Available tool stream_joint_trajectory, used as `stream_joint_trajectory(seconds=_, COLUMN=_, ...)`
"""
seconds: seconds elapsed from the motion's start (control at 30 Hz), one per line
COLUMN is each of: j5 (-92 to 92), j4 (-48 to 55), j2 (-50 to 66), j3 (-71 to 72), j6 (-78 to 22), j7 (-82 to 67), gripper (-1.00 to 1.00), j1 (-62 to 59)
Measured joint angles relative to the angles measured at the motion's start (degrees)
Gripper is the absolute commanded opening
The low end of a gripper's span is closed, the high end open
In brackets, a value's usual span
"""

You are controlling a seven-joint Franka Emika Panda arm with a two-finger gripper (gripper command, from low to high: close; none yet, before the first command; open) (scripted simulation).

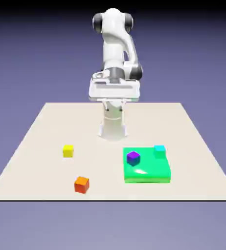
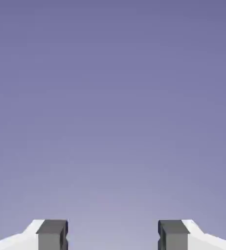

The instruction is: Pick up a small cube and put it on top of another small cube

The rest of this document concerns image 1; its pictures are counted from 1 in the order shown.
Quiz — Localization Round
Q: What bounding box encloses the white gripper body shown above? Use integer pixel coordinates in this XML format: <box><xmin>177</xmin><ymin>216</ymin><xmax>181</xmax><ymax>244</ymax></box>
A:
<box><xmin>88</xmin><ymin>77</ymin><xmax>141</xmax><ymax>103</ymax></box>

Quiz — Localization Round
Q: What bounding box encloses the small purple cube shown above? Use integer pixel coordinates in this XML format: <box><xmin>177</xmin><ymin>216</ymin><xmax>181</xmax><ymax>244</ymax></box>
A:
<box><xmin>126</xmin><ymin>150</ymin><xmax>141</xmax><ymax>167</ymax></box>

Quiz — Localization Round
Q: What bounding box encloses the small cyan cube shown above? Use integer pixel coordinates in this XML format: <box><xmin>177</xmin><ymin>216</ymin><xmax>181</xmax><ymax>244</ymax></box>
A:
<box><xmin>154</xmin><ymin>145</ymin><xmax>166</xmax><ymax>159</ymax></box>

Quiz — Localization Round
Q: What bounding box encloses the small yellow cube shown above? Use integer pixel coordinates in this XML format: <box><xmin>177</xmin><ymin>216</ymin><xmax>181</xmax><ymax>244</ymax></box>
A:
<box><xmin>63</xmin><ymin>145</ymin><xmax>74</xmax><ymax>158</ymax></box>

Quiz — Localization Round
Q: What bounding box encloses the small orange cube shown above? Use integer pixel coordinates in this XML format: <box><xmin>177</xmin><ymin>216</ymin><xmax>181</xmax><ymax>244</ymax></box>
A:
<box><xmin>74</xmin><ymin>176</ymin><xmax>90</xmax><ymax>194</ymax></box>

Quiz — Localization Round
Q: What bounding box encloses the large green box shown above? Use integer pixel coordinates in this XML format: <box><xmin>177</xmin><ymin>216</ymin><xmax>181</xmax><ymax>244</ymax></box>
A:
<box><xmin>122</xmin><ymin>146</ymin><xmax>172</xmax><ymax>184</ymax></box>

